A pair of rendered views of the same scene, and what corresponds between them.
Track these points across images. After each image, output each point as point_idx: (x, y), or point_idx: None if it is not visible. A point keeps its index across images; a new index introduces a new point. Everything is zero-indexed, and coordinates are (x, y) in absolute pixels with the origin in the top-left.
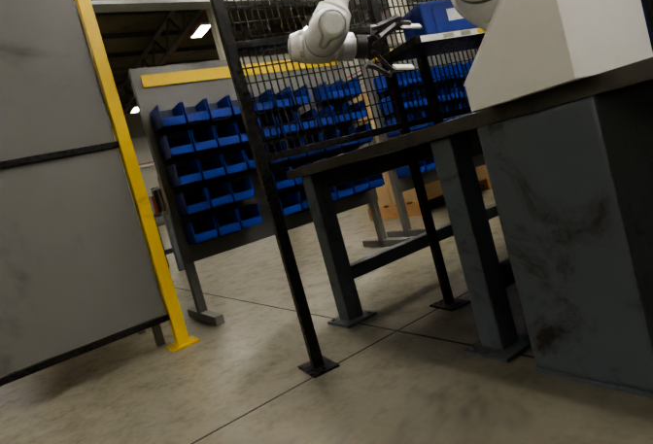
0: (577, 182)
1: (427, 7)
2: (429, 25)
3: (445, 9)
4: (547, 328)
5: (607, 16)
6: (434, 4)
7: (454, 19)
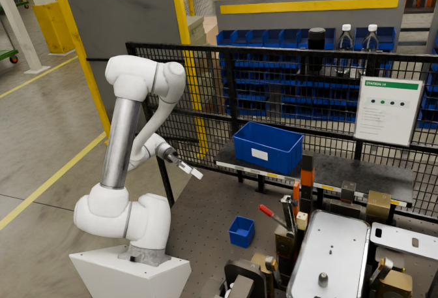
0: None
1: (238, 141)
2: (237, 151)
3: (251, 148)
4: None
5: (122, 297)
6: (244, 141)
7: (256, 156)
